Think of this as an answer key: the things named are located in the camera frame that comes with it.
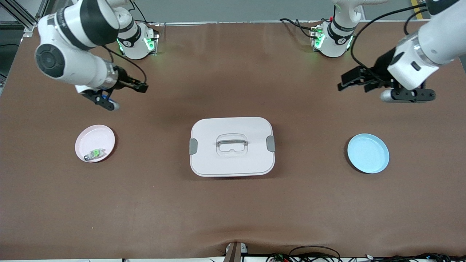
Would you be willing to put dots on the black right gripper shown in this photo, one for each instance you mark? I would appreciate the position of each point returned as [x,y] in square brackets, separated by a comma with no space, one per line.
[122,79]

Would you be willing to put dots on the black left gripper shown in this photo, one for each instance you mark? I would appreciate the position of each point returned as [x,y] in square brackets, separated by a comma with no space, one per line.
[379,71]

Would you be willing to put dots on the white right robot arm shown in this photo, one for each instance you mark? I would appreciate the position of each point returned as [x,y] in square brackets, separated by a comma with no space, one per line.
[72,65]

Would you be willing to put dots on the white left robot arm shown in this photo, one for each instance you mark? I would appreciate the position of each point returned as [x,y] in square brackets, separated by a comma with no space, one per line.
[437,40]

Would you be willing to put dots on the white lidded storage box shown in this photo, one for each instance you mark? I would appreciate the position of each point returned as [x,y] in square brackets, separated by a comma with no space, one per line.
[232,160]

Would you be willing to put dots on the pink round plate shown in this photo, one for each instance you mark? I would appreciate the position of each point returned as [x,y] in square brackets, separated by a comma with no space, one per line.
[91,140]

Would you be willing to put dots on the light blue round plate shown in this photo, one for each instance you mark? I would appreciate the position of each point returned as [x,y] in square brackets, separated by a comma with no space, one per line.
[367,154]

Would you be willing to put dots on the brown table mat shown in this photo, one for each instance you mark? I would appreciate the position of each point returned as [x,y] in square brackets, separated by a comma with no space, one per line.
[233,211]

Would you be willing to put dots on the aluminium table edge rail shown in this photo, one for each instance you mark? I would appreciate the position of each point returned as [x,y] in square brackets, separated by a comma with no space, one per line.
[255,22]

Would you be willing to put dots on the aluminium frame post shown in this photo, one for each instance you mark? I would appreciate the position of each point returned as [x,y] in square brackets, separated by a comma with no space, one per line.
[29,27]

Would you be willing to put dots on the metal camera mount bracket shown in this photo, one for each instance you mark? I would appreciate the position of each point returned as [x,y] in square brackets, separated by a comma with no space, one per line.
[233,254]

